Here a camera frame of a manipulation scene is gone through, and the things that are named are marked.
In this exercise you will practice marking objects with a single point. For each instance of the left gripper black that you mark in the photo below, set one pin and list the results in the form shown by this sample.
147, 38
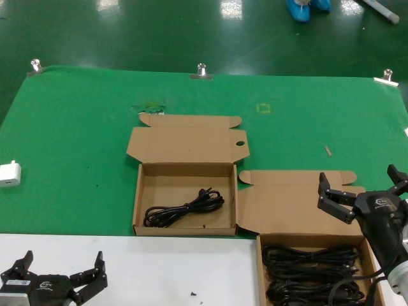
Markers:
51, 290

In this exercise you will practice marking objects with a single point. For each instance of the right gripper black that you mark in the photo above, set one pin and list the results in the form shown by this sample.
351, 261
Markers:
379, 223

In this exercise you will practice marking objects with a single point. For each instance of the open brown cardboard box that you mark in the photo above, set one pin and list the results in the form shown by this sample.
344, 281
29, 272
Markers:
280, 204
191, 143

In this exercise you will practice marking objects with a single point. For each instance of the small wooden stick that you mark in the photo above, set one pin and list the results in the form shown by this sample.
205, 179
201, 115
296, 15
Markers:
328, 150

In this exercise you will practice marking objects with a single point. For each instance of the silver binder clip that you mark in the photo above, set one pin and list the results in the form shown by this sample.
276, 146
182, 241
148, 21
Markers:
201, 76
35, 68
386, 81

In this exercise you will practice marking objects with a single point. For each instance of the white power adapter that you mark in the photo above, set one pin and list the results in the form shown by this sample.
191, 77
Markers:
9, 174

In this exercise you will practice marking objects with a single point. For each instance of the green table cloth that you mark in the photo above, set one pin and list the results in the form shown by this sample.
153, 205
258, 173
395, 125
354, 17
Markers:
79, 127

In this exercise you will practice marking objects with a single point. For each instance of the grey metal pole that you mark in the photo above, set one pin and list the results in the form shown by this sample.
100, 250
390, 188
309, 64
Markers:
382, 9

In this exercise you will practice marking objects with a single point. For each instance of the blue shoe cover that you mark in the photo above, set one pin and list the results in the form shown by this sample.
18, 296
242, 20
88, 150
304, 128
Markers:
299, 11

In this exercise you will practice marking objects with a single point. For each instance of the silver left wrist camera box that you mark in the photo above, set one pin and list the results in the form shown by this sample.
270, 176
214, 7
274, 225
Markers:
14, 296

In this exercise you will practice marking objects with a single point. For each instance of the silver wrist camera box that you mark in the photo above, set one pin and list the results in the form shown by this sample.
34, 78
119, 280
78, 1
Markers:
405, 223
14, 296

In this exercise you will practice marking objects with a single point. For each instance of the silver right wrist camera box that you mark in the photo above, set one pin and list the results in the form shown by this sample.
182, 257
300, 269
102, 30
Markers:
405, 223

